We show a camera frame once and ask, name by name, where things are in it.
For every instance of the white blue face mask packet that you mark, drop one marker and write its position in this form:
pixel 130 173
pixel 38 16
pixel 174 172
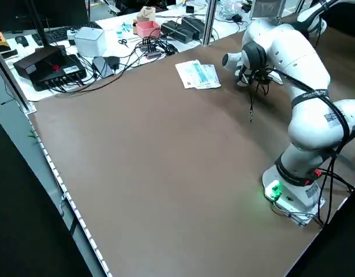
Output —
pixel 186 73
pixel 214 80

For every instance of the white cube box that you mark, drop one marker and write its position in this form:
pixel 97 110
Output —
pixel 89 40

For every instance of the small scissors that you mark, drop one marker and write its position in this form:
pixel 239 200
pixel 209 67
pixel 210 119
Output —
pixel 123 41

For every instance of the black monitor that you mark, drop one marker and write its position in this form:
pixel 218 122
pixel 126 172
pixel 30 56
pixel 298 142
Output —
pixel 56 11

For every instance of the black device box with ports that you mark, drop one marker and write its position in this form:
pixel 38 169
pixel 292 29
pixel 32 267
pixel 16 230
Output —
pixel 47 66

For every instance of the black keyboard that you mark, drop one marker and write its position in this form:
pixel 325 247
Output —
pixel 64 33

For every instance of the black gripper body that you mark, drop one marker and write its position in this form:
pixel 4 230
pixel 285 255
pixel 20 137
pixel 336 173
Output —
pixel 257 75

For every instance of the grey usb hub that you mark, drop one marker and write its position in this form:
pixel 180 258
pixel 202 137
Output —
pixel 152 52

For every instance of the pink plastic box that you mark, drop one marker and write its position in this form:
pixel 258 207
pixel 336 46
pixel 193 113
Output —
pixel 148 29

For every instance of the aluminium frame post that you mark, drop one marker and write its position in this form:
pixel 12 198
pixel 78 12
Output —
pixel 209 20
pixel 9 78

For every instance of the grey flat power brick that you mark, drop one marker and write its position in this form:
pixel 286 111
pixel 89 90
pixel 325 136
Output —
pixel 100 68

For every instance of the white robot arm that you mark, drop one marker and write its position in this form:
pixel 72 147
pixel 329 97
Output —
pixel 304 63
pixel 305 15

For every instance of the black computer mouse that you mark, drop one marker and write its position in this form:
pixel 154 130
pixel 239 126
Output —
pixel 22 41

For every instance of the black rectangular box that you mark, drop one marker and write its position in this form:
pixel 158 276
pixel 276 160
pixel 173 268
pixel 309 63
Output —
pixel 194 24
pixel 177 30

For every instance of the black plug adapter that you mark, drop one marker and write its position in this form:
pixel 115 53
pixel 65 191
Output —
pixel 111 62

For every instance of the red yellow emergency stop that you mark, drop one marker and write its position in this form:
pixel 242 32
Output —
pixel 1 43

